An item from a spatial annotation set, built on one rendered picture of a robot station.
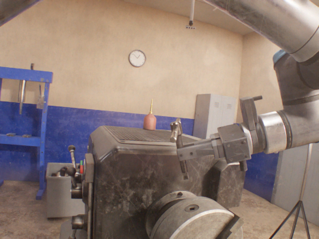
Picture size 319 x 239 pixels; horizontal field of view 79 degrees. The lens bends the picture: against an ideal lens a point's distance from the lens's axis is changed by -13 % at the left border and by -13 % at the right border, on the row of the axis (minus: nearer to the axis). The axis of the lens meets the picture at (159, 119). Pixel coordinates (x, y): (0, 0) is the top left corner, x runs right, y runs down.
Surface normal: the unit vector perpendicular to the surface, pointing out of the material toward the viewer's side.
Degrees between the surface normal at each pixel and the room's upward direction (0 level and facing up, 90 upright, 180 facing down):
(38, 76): 90
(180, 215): 34
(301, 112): 103
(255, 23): 153
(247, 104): 78
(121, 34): 90
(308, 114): 98
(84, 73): 90
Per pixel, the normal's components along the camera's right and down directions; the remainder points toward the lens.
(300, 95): -0.58, 0.17
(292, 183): -0.93, -0.08
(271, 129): -0.26, -0.30
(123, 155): 0.35, 0.07
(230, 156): -0.16, 0.19
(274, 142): -0.11, 0.39
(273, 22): -0.41, 0.74
